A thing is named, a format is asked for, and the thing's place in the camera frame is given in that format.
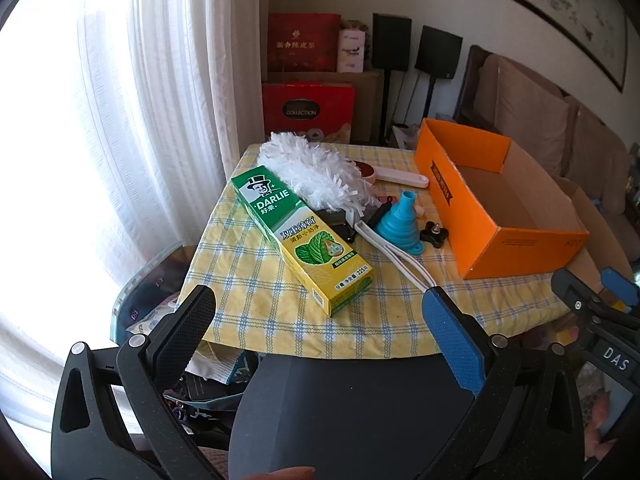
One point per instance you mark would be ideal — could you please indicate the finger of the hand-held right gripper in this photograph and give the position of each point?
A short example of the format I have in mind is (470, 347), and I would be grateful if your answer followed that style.
(620, 285)
(570, 290)

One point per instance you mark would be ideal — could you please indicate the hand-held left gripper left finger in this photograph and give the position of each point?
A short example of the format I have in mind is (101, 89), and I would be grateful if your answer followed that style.
(187, 325)

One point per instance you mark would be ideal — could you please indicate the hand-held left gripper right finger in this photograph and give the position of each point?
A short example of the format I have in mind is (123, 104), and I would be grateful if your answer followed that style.
(450, 335)

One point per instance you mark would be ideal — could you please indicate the orange cardboard box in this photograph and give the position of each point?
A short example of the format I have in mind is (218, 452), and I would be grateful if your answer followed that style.
(520, 255)

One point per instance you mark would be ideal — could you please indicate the black knob screw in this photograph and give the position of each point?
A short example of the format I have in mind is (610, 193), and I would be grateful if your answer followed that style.
(432, 234)

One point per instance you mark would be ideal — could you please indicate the blue collapsible funnel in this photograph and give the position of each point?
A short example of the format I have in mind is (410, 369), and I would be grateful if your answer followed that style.
(395, 222)

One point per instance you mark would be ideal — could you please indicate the green toothpaste box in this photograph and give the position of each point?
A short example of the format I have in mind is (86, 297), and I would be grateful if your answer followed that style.
(300, 245)

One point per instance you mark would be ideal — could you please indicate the white fluffy duster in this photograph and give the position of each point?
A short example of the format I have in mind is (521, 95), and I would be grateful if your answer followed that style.
(310, 170)

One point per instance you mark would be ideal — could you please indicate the person's left hand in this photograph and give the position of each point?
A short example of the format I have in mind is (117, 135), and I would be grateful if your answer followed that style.
(280, 474)

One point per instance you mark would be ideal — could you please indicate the clear plastic storage bin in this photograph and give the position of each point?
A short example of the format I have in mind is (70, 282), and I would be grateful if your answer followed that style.
(150, 280)

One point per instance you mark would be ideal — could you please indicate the yellow checked tablecloth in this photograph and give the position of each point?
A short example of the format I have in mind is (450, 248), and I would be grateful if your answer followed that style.
(260, 320)

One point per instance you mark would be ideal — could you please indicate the cluttered shelf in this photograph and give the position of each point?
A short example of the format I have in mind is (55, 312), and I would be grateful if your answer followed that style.
(634, 170)

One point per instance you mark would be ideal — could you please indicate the dark grey round chair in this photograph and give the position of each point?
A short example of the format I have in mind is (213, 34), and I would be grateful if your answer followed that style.
(350, 410)

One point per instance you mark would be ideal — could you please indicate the brown sofa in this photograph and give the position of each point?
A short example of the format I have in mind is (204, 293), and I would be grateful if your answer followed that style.
(530, 115)

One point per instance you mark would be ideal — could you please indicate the white shopping bag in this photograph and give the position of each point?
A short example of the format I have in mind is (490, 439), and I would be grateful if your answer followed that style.
(406, 136)

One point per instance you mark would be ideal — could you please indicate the black speaker stand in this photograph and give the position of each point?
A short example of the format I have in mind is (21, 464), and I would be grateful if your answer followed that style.
(387, 105)
(430, 97)

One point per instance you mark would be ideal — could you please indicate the white sheer curtain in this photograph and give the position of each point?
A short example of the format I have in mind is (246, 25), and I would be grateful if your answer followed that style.
(150, 85)

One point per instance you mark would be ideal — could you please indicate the large brown cardboard box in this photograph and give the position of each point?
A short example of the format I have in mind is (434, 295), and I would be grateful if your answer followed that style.
(367, 105)

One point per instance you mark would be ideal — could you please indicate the red gift box oval label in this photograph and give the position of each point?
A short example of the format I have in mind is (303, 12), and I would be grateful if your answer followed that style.
(310, 105)

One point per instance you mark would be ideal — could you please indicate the black speaker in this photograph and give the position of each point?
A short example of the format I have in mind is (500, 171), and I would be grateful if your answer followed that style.
(437, 52)
(391, 42)

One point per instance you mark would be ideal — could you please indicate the pink white paper bag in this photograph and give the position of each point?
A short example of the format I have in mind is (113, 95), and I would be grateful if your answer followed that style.
(350, 52)

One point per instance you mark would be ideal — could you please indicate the red gift box gold print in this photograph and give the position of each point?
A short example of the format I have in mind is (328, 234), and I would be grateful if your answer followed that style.
(305, 42)

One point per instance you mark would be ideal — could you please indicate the framed wall painting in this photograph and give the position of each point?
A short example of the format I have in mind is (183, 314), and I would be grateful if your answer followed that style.
(560, 0)

